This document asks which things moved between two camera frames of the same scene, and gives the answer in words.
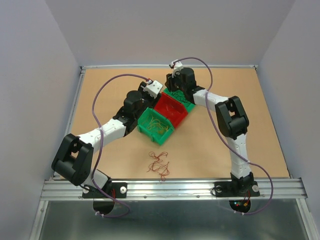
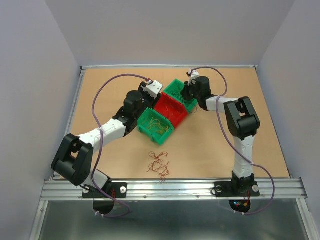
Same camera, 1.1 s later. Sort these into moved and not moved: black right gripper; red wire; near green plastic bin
Moved: black right gripper
Not moved: red wire; near green plastic bin
